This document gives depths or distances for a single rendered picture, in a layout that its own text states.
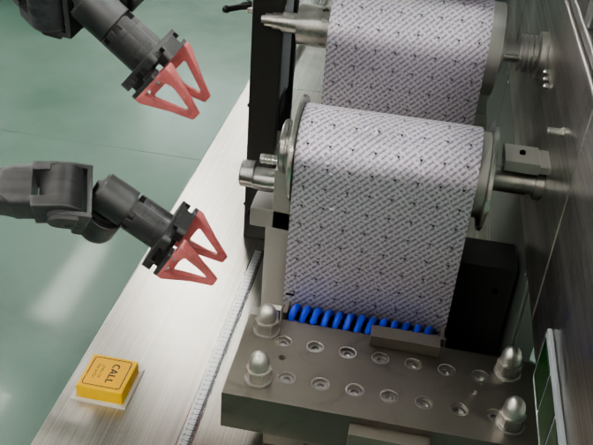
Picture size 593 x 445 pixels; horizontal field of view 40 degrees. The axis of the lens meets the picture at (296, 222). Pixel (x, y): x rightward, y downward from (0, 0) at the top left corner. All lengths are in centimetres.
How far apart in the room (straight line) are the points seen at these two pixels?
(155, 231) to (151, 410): 26
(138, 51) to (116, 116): 296
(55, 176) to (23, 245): 203
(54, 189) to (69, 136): 276
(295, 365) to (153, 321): 34
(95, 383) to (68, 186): 29
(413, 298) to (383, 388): 15
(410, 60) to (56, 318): 184
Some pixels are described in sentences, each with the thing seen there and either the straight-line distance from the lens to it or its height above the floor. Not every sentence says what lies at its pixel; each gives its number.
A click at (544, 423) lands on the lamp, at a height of 118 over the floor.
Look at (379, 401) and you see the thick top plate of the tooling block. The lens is 106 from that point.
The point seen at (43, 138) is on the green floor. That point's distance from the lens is 389.
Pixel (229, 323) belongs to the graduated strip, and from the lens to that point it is 135.
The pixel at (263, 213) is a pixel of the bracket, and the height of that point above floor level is 113.
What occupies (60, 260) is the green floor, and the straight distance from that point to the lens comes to 307.
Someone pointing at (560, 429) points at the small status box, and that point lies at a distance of 82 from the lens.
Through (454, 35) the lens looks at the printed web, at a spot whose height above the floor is 137.
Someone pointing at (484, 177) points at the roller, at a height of 127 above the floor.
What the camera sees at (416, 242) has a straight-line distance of 110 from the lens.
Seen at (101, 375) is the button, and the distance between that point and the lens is 124.
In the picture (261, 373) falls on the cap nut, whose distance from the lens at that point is 105.
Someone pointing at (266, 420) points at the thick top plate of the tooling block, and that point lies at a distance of 107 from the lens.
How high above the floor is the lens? 177
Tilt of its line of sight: 33 degrees down
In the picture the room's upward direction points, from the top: 5 degrees clockwise
